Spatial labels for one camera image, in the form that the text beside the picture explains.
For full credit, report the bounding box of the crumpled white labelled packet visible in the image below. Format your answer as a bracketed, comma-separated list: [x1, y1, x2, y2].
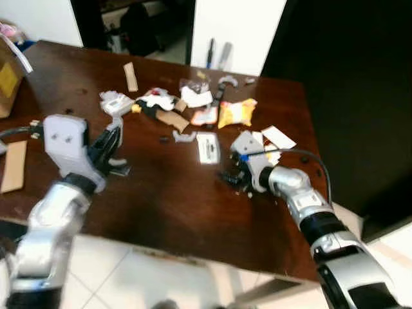
[100, 91, 135, 118]

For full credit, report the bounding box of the small cardboard strip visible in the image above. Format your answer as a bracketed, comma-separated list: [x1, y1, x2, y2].
[124, 62, 139, 92]

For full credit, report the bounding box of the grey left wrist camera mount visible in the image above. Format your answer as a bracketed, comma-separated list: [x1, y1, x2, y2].
[42, 115, 108, 188]

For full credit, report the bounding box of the black umbrella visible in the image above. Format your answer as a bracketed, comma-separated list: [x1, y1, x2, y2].
[206, 39, 216, 69]

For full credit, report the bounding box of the black backpack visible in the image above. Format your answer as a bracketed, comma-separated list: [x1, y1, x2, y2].
[119, 3, 158, 56]

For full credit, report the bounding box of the pink cloth bundle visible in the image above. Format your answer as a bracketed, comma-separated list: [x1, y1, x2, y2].
[0, 21, 24, 43]

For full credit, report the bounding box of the white plastic bag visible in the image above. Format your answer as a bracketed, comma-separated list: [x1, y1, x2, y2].
[179, 80, 214, 108]

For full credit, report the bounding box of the white red wrapper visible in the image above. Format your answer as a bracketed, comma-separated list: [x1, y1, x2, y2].
[138, 88, 178, 111]

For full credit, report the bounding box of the plain white card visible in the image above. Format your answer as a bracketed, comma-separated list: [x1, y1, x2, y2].
[261, 126, 297, 150]

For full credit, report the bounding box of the white card black print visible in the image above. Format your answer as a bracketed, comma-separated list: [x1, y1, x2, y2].
[196, 132, 221, 165]

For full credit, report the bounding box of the grey robot foot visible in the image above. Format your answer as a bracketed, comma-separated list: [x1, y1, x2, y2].
[149, 299, 182, 309]

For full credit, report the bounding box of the long flat cardboard strip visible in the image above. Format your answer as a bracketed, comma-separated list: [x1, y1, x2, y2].
[0, 140, 28, 194]

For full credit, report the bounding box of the yellow snack packet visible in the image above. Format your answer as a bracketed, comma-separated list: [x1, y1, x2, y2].
[218, 98, 258, 129]

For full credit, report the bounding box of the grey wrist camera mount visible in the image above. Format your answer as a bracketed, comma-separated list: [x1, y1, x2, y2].
[42, 115, 108, 188]
[230, 131, 274, 192]

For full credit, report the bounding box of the dark wood table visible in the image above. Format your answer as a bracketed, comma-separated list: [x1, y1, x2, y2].
[0, 40, 340, 306]

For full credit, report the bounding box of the small white plastic scrap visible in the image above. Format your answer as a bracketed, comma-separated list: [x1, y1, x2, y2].
[173, 131, 197, 144]

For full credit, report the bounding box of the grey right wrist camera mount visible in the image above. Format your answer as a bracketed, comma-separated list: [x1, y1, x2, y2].
[230, 131, 274, 192]

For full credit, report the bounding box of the brown cardboard piece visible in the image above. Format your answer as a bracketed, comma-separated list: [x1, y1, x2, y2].
[154, 109, 191, 133]

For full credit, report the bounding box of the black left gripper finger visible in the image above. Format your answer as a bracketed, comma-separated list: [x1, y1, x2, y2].
[108, 118, 126, 161]
[96, 125, 118, 155]

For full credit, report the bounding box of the cardboard box yellow label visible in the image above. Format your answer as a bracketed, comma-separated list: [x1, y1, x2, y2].
[0, 35, 33, 120]

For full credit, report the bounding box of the grey curved plastic piece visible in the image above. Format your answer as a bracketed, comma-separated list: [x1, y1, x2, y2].
[218, 75, 240, 88]

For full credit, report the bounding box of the grey umbrella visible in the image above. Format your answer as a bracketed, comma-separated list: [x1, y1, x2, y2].
[219, 42, 234, 70]

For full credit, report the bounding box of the orange white packet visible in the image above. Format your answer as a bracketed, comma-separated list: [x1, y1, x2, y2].
[190, 106, 220, 127]

